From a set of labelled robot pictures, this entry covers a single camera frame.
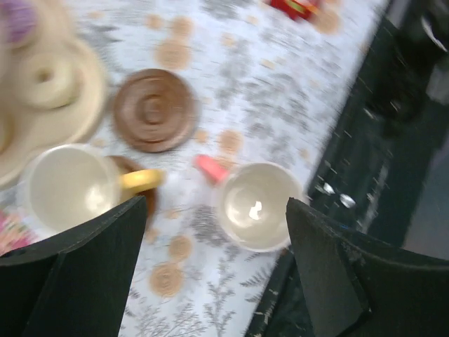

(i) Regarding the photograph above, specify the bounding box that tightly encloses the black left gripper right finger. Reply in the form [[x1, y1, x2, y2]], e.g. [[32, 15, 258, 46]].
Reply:
[[286, 198, 448, 336]]

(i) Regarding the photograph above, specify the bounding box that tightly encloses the red toy window block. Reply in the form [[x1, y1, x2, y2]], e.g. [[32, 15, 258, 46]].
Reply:
[[268, 0, 321, 20]]

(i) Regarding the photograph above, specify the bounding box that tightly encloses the yellow cup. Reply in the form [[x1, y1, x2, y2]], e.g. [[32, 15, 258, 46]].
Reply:
[[18, 144, 164, 237]]

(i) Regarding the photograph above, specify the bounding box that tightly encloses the brown wooden coaster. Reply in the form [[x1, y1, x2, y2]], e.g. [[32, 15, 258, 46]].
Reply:
[[107, 155, 158, 230], [112, 69, 200, 153]]

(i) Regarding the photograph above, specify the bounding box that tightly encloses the floral serving tray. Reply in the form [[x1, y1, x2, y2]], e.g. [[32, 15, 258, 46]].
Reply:
[[0, 207, 36, 255]]

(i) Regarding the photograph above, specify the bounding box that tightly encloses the purple sprinkled donut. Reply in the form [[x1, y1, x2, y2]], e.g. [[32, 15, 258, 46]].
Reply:
[[1, 0, 39, 48]]

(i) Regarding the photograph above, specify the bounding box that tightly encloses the pink cup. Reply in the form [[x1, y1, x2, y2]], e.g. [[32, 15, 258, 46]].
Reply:
[[195, 154, 308, 253]]

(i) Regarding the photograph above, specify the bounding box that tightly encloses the floral tablecloth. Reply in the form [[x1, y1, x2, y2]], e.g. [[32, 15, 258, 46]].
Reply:
[[1, 1, 387, 336]]

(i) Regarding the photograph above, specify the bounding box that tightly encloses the cream three-tier dessert stand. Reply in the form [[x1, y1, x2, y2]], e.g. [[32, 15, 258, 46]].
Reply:
[[1, 1, 107, 188]]

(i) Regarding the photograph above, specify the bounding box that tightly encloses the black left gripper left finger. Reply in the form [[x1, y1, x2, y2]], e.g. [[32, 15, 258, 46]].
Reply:
[[1, 197, 147, 336]]

